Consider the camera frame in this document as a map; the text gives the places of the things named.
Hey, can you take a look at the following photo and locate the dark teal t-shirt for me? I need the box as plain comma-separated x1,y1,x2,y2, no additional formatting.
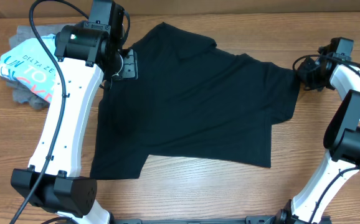
90,23,300,180

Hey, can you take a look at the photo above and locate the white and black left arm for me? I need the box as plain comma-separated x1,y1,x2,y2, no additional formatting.
11,0,138,223

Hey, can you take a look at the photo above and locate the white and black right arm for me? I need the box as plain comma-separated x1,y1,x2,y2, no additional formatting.
268,37,360,224

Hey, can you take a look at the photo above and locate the light blue printed t-shirt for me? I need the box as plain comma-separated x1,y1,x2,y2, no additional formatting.
0,38,56,103

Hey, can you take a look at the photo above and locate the grey folded garment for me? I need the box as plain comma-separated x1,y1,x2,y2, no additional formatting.
1,23,75,110

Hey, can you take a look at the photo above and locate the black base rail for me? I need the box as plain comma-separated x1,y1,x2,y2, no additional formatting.
111,215,332,224

